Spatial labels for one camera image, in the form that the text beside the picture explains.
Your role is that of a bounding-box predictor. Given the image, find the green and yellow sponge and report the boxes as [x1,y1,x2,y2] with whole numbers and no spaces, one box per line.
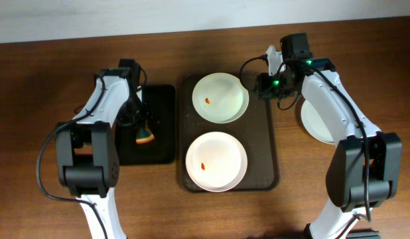
[135,124,155,144]

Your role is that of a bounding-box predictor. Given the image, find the white plate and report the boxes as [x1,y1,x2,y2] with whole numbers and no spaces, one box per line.
[185,131,248,193]
[192,72,249,124]
[301,100,334,145]

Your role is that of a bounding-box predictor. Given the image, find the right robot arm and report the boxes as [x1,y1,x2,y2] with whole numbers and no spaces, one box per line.
[255,33,402,239]

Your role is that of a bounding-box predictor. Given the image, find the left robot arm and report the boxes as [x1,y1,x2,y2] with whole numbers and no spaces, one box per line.
[56,59,151,238]

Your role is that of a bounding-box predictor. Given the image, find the black rectangular tray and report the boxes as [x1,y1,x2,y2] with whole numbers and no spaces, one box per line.
[115,84,176,166]

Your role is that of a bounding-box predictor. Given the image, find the brown plastic serving tray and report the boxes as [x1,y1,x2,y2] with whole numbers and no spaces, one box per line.
[178,75,280,193]

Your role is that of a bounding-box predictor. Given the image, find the black base bracket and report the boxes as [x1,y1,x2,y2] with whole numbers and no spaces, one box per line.
[303,227,381,239]

